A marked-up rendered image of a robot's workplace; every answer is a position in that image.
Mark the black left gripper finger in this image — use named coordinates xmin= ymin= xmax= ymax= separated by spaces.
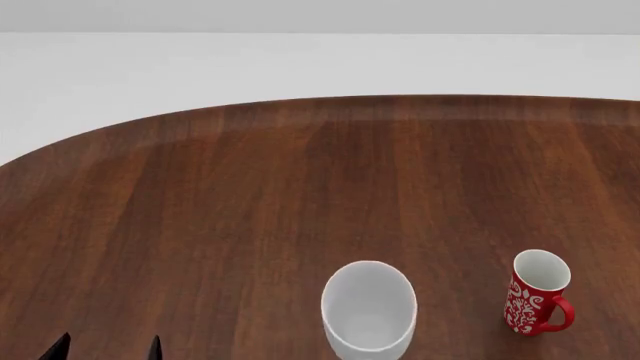
xmin=145 ymin=334 xmax=164 ymax=360
xmin=37 ymin=331 xmax=72 ymax=360

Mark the plain white mug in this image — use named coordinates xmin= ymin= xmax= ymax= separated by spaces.
xmin=320 ymin=260 xmax=418 ymax=360

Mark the red white-patterned mug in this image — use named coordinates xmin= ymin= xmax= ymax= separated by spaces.
xmin=503 ymin=249 xmax=576 ymax=336

